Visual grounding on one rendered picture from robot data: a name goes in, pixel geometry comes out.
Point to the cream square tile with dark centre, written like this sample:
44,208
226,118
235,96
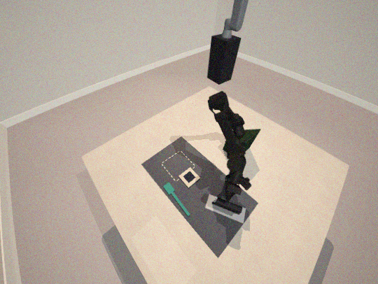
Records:
189,177

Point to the teal small trowel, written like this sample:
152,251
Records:
170,190

